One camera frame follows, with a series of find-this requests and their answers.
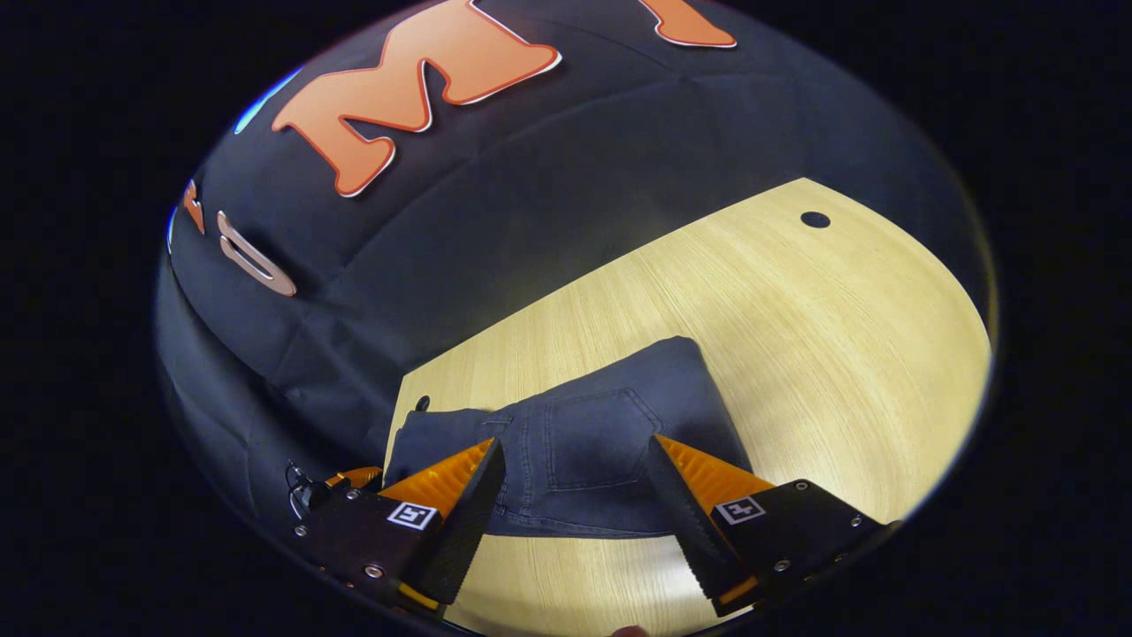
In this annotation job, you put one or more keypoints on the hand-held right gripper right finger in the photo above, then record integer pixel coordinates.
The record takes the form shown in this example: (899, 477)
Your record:
(685, 522)

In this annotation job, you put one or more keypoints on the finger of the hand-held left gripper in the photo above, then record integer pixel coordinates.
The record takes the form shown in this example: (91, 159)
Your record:
(358, 478)

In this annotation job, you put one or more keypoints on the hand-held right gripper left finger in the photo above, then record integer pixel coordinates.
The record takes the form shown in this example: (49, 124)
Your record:
(469, 526)

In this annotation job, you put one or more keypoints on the black jeans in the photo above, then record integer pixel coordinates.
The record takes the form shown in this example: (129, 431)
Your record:
(592, 433)

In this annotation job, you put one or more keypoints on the black backdrop cloth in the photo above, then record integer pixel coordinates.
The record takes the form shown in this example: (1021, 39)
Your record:
(575, 177)

